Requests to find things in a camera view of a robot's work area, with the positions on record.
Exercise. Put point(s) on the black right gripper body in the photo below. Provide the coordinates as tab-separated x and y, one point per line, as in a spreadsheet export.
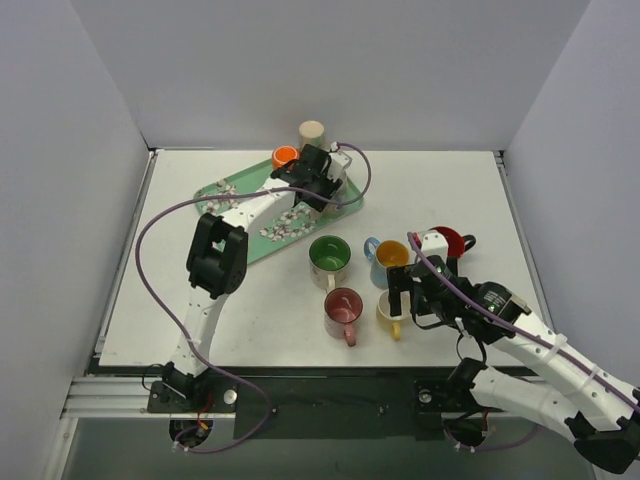
400	276

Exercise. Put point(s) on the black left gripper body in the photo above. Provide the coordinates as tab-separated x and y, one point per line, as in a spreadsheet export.
322	185

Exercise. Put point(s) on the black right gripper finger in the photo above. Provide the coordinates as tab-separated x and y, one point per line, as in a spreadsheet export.
417	303
399	285

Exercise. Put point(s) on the blue butterfly mug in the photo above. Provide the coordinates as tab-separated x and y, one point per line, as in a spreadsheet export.
384	255

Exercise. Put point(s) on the orange mug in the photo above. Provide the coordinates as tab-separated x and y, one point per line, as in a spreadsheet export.
283	155

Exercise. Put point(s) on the small yellow mug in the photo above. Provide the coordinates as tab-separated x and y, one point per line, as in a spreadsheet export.
393	324

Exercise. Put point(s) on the beige cartoon mug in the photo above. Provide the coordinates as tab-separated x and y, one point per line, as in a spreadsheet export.
340	192

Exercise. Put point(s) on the black mug red inside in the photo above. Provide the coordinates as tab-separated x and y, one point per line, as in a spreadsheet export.
458	244

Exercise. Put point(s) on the pink mug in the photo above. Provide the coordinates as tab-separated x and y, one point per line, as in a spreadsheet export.
343	308

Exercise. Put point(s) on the cream mug green inside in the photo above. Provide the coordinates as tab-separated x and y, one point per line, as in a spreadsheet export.
329	260

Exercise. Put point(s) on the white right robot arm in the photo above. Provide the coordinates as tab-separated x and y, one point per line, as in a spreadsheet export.
595	411

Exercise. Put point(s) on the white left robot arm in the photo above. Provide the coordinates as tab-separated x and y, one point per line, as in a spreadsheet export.
217	260

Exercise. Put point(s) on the tall beige mug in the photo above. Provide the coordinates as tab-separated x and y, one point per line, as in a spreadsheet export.
312	132

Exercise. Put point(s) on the green floral tray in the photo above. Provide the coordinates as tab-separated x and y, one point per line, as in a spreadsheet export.
284	229

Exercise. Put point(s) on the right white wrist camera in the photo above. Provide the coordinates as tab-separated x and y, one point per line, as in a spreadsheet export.
432	243

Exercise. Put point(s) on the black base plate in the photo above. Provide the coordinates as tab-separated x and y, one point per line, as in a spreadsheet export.
321	404

